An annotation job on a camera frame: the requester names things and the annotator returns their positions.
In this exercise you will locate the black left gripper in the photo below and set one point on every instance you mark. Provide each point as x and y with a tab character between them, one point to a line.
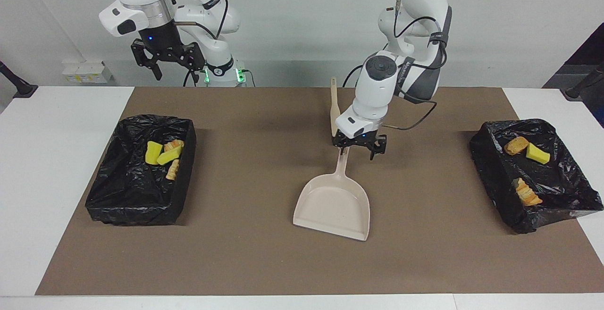
361	141

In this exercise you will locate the pale flaky bread chunk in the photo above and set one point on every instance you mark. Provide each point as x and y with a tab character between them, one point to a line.
172	170

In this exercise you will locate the white power strip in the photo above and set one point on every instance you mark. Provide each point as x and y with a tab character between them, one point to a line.
87	72

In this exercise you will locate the beige plastic dustpan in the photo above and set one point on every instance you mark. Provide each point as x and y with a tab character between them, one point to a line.
332	204

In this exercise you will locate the green yellow sponge wedge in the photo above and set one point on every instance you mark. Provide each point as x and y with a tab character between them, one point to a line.
538	154

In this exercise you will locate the beige hand brush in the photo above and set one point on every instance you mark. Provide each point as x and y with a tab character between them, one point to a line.
334	107

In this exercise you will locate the black bag-lined bin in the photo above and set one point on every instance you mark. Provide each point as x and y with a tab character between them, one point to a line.
122	192
557	192

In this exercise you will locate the green topped yellow sponge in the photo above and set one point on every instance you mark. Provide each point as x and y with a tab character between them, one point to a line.
153	153

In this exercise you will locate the black angled stand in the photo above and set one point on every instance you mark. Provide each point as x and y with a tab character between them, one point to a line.
21	88
583	88

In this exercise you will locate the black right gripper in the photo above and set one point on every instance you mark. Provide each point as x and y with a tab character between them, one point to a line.
163	41

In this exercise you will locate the striped pastry piece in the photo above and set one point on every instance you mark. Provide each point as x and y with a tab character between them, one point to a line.
527	193

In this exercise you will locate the yellow corn cob piece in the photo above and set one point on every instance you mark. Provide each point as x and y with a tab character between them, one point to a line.
516	145

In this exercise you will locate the brown table mat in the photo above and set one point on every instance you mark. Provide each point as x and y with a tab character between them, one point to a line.
283	263

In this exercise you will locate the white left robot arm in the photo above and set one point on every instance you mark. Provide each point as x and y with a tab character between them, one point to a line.
377	88

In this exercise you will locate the curled orange croissant piece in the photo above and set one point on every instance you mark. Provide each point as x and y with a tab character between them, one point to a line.
174	145

